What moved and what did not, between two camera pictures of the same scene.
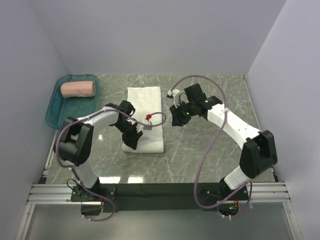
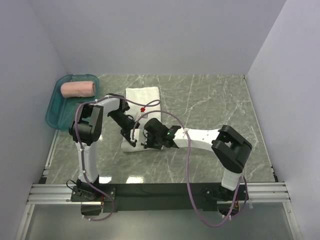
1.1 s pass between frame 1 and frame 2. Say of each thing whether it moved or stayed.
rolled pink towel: stayed
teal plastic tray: stayed
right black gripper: moved
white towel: stayed
